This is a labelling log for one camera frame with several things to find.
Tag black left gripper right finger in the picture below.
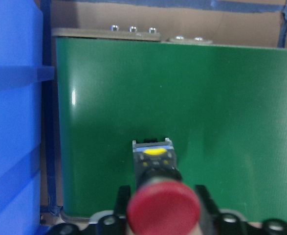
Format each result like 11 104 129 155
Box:
195 185 219 235

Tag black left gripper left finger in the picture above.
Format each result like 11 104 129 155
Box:
113 185 131 235

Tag red push button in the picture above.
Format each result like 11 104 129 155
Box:
127 138 201 235

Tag green conveyor belt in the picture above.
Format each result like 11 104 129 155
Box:
53 29 287 222

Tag blue bin left side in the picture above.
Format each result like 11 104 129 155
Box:
0 0 54 235

